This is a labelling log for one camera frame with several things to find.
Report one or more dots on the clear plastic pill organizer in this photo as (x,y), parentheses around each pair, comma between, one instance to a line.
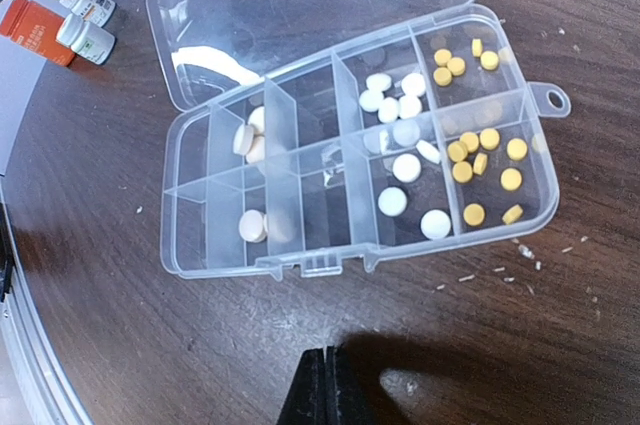
(359,95)

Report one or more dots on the small white bottle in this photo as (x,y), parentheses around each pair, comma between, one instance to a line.
(86,39)
(98,12)

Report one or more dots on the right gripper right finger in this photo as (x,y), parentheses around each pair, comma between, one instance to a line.
(345,401)

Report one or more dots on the beige round pill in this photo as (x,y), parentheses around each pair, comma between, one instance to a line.
(257,151)
(243,139)
(252,226)
(257,120)

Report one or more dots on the orange pill bottle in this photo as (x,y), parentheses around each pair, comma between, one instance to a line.
(35,27)

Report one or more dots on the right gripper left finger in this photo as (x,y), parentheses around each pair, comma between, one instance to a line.
(305,402)

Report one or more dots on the white round pill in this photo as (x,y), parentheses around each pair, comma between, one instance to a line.
(392,202)

